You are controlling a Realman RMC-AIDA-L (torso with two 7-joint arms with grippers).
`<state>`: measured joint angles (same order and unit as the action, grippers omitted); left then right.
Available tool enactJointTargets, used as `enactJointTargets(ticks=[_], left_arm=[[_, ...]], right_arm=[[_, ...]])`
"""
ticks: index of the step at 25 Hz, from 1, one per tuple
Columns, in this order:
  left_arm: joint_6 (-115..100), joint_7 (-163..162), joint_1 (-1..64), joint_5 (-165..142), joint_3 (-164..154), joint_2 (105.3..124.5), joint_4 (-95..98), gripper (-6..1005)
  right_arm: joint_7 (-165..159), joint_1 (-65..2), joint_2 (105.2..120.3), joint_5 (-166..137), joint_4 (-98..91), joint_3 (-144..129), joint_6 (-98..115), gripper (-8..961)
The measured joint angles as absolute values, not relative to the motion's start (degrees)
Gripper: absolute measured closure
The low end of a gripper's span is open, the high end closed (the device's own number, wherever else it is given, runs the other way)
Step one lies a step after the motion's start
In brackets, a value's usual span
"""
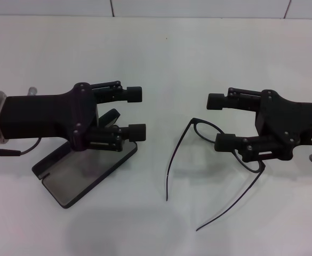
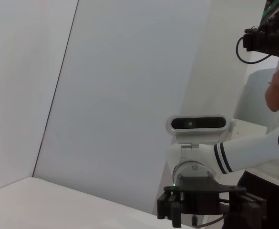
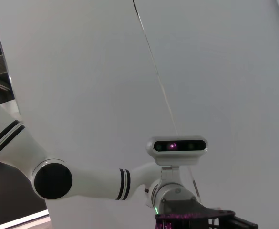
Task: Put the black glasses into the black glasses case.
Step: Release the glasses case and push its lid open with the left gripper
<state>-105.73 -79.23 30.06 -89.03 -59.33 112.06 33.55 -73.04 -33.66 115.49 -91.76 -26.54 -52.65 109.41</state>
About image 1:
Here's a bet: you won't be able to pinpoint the black glasses case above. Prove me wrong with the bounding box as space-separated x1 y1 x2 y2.
31 108 139 209

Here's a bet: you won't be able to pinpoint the left gripper cable with plug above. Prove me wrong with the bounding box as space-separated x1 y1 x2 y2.
0 137 43 161

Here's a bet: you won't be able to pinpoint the black glasses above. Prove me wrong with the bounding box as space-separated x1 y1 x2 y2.
165 118 266 232

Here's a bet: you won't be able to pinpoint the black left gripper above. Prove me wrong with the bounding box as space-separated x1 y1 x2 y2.
0 82 101 151

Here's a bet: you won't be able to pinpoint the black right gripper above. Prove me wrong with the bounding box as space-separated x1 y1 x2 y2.
214 89 312 164

